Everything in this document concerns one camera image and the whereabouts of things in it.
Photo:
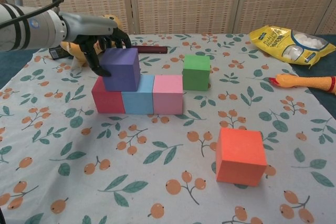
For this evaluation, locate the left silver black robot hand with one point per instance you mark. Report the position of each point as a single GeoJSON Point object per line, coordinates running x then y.
{"type": "Point", "coordinates": [86, 24]}

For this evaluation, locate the green foam cube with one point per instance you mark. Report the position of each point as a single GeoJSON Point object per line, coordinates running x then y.
{"type": "Point", "coordinates": [195, 77]}

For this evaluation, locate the long dark red box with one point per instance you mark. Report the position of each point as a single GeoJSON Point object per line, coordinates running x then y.
{"type": "Point", "coordinates": [155, 49]}

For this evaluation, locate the orange foam cube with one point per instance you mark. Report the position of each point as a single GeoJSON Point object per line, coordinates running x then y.
{"type": "Point", "coordinates": [239, 161]}

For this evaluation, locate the yellow marshmallow bag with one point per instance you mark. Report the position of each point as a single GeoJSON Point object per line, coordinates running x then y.
{"type": "Point", "coordinates": [273, 40]}

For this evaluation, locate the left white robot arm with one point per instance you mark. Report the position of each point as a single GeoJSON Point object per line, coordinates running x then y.
{"type": "Point", "coordinates": [34, 35]}

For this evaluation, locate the hot pink foam cube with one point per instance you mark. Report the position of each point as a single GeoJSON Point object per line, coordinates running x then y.
{"type": "Point", "coordinates": [109, 100]}

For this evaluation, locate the yellow plush animal toy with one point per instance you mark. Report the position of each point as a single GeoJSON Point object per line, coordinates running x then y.
{"type": "Point", "coordinates": [74, 52]}

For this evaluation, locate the light blue foam cube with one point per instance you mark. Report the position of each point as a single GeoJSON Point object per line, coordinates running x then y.
{"type": "Point", "coordinates": [137, 102]}

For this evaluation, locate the light pink foam cube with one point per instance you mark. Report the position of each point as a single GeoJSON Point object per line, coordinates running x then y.
{"type": "Point", "coordinates": [168, 95]}

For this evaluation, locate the yellow rubber chicken toy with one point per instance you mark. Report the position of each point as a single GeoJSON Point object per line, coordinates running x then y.
{"type": "Point", "coordinates": [302, 81]}

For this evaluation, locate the purple foam cube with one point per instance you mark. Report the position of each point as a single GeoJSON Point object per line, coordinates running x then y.
{"type": "Point", "coordinates": [120, 74]}

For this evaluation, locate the bamboo folding screen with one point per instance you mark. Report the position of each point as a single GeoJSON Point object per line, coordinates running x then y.
{"type": "Point", "coordinates": [183, 1]}

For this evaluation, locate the small black printed box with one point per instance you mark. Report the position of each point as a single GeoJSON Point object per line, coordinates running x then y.
{"type": "Point", "coordinates": [57, 54]}

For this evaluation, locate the floral print tablecloth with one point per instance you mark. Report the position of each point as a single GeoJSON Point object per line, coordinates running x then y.
{"type": "Point", "coordinates": [157, 169]}

